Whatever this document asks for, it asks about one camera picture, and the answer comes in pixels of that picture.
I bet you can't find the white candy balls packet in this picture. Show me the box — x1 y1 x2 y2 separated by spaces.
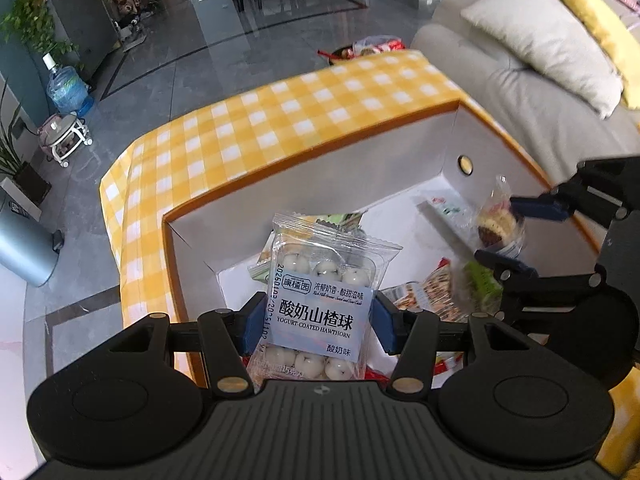
245 212 403 383

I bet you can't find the white red-green print packet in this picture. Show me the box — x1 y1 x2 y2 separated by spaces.
425 195 481 241

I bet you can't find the yellow checkered tablecloth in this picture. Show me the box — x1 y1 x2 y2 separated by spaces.
99 50 640 480

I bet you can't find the blue water bottle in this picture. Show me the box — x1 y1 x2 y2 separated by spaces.
42 52 96 116

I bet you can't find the silver trash can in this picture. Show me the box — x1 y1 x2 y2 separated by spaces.
0 200 61 288

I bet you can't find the basket of snack bags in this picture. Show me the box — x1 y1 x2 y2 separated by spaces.
317 35 408 66

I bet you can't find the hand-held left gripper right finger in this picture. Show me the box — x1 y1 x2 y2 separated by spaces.
372 291 546 394

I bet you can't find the trailing green plant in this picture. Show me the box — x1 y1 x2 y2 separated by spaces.
0 0 81 66

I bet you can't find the grey cabinet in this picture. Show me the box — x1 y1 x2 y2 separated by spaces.
47 0 121 81

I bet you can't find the red striped snack packet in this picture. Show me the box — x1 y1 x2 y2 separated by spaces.
420 257 468 321

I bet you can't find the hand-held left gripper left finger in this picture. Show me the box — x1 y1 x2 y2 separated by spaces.
100 291 271 397

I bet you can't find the green and beige snack packet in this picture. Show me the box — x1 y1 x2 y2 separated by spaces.
300 210 368 233

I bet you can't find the beige sofa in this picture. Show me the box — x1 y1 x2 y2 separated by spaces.
410 0 640 196

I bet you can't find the white pillow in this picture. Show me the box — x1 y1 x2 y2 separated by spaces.
460 0 625 120

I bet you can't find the small white trolley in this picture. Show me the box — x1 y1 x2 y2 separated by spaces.
37 112 93 168

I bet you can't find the orange and green snack packet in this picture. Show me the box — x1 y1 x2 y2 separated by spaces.
248 240 276 281

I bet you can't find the white cardboard box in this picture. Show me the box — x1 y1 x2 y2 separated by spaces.
161 100 603 391

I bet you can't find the nut print snack packet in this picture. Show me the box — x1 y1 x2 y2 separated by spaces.
390 280 426 311

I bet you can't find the clear cake packet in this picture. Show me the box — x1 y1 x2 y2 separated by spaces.
472 175 528 258

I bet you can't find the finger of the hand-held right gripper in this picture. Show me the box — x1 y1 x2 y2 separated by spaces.
475 249 603 319
510 170 626 222

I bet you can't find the yellow pillow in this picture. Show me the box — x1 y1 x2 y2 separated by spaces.
549 0 640 110

